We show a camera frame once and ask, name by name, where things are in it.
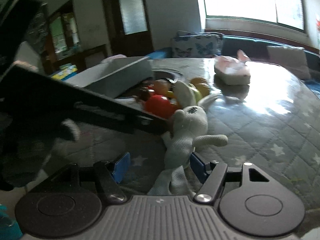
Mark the butterfly print cushion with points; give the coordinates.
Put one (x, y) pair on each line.
(196, 44)

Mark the window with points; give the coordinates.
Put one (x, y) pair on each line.
(281, 12)

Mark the black-haired doll figurine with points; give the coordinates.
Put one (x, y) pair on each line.
(162, 87)

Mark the white plush rabbit toy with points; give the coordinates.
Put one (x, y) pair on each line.
(189, 131)

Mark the blue sofa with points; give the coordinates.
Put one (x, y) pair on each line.
(256, 49)

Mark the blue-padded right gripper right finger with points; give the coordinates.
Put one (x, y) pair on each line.
(203, 168)

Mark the white tissue pack pink wrap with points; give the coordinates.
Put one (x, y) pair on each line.
(233, 71)

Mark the beige bumpy peanut toy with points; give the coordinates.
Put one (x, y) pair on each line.
(201, 84)

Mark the dark wooden display cabinet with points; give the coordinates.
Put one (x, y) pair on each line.
(64, 45)

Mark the black round induction cooktop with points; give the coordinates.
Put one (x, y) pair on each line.
(169, 75)

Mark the grey knit gloved hand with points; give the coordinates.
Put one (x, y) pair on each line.
(66, 132)

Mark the green round alien toy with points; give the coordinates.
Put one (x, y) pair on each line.
(196, 92)

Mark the pink plastic bag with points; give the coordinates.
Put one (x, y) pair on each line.
(111, 58)

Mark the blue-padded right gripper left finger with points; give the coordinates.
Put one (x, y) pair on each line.
(117, 167)

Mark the white cushion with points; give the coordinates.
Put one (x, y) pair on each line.
(291, 58)

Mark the red round toy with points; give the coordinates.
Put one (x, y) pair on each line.
(160, 106)

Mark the grey cardboard box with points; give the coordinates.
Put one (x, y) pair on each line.
(115, 76)

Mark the dark wooden door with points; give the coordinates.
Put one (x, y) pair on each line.
(128, 27)

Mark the blue yellow tissue box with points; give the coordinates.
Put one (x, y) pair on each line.
(68, 70)

